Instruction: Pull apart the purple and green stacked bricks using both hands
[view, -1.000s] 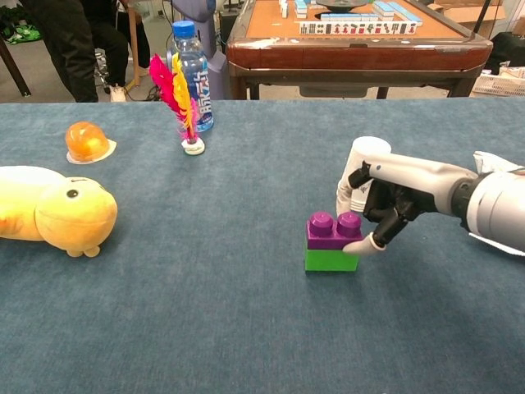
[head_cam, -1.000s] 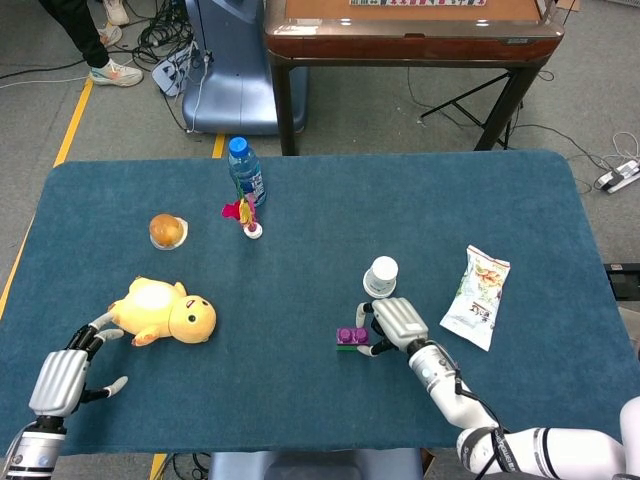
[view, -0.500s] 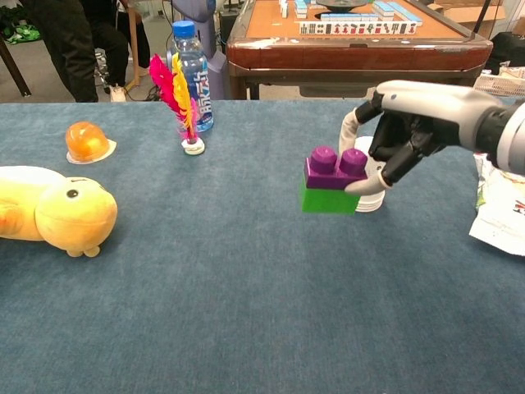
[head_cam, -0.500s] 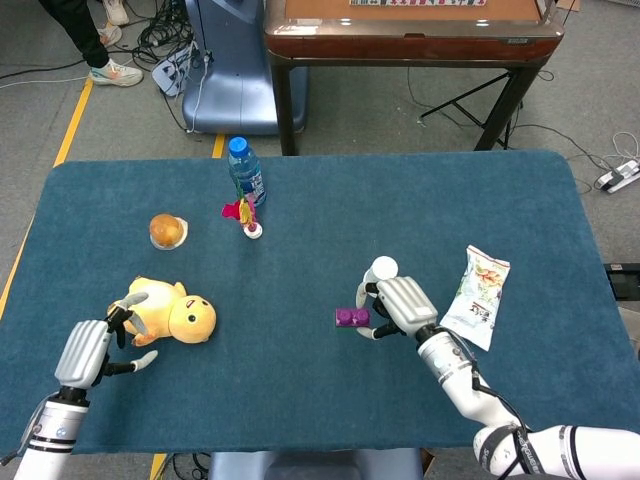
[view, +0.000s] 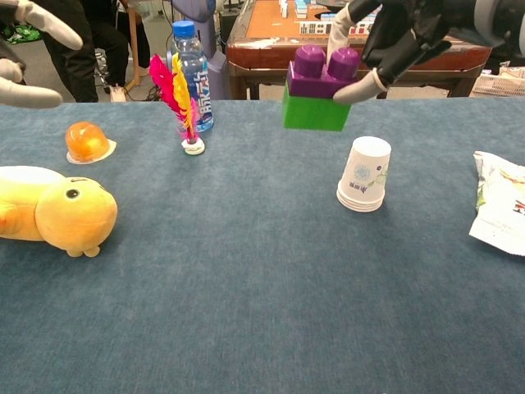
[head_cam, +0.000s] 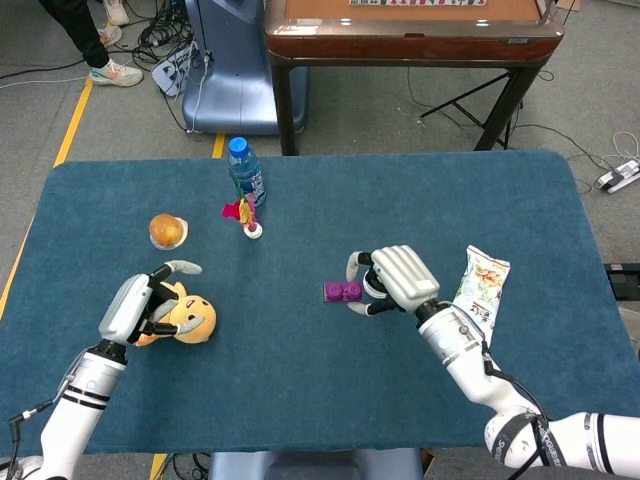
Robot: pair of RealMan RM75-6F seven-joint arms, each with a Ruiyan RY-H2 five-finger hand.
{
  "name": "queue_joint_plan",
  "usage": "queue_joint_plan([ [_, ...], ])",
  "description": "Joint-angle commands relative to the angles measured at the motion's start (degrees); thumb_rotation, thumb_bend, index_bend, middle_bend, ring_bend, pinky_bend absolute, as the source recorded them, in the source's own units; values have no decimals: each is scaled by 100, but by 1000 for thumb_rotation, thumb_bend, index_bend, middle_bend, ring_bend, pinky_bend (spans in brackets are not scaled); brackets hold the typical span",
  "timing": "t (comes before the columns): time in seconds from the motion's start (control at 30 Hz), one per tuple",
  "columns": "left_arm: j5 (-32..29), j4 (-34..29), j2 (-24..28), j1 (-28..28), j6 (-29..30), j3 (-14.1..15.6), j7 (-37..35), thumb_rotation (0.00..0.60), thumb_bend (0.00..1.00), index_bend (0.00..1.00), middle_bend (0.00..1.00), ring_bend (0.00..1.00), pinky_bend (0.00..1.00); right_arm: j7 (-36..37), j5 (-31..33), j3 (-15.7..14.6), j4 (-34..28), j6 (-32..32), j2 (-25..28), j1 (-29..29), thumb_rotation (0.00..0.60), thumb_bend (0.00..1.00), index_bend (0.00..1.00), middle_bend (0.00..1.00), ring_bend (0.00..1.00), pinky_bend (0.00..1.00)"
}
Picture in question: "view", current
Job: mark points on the person in black trousers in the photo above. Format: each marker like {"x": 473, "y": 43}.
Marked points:
{"x": 94, "y": 49}

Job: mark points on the white paper cup stack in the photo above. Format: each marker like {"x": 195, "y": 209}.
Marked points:
{"x": 365, "y": 172}

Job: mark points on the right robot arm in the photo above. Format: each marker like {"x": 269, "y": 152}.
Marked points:
{"x": 500, "y": 20}

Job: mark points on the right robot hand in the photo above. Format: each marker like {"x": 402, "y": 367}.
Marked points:
{"x": 410, "y": 33}

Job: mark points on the purple and green toy block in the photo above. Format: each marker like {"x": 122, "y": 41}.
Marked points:
{"x": 311, "y": 78}

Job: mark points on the green building block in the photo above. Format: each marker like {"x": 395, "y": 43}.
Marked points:
{"x": 313, "y": 115}

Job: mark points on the blue table cloth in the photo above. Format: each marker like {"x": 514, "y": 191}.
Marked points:
{"x": 205, "y": 312}

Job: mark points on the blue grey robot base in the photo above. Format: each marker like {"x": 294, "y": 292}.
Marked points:
{"x": 215, "y": 78}

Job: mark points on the brown mahjong table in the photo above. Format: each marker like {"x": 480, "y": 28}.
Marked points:
{"x": 258, "y": 57}

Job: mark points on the face-up mahjong tile row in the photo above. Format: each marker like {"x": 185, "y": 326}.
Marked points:
{"x": 313, "y": 28}

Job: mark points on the blue water bottle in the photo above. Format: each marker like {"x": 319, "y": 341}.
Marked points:
{"x": 193, "y": 57}

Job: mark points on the white snack bag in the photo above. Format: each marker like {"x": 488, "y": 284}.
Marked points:
{"x": 502, "y": 205}

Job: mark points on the pink yellow feather shuttlecock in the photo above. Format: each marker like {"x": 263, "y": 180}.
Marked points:
{"x": 180, "y": 90}

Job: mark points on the orange jelly cup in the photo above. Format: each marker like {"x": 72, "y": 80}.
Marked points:
{"x": 86, "y": 141}

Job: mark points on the white plastic basket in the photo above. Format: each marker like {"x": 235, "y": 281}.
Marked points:
{"x": 498, "y": 86}

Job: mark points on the yellow plush duck toy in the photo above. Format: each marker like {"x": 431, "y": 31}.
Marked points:
{"x": 74, "y": 217}

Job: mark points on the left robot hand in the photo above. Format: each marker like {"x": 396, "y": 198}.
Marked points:
{"x": 16, "y": 94}

